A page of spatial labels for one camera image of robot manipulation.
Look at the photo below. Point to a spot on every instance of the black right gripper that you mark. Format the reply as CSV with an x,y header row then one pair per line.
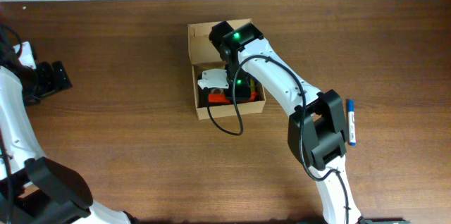
x,y
244,93

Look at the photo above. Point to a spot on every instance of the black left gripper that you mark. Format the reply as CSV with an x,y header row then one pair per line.
x,y
51,84

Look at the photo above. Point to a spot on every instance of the yellow highlighter pen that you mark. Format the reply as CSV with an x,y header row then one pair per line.
x,y
252,85

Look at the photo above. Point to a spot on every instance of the red utility knife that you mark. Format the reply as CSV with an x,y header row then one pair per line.
x,y
222,100

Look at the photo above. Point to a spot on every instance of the cardboard box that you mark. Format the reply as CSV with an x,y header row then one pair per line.
x,y
203,56

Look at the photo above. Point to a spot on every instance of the blue white marker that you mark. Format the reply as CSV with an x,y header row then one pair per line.
x,y
351,122

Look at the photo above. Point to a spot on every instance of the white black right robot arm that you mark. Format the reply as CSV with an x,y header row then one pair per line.
x,y
317,129

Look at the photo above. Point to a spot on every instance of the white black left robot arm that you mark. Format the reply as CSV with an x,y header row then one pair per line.
x,y
34,188

